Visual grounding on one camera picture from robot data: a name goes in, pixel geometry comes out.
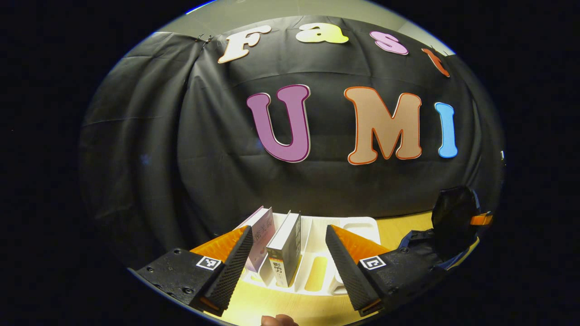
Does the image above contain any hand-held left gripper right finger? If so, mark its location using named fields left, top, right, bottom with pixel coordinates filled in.
left=325, top=224, right=448, bottom=317

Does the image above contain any white plastic bookshelf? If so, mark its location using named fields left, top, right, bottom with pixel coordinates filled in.
left=238, top=213, right=382, bottom=297

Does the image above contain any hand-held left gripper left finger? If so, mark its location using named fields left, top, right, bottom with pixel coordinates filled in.
left=129, top=225, right=254, bottom=317

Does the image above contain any pink cover book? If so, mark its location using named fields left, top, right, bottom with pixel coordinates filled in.
left=234, top=206, right=276, bottom=273

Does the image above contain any blue schoolbag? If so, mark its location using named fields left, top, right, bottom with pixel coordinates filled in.
left=397, top=185, right=482, bottom=272

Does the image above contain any black backdrop cloth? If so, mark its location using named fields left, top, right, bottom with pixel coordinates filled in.
left=79, top=16, right=506, bottom=268

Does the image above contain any black cover book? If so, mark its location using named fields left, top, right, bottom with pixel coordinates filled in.
left=266, top=211, right=302, bottom=289

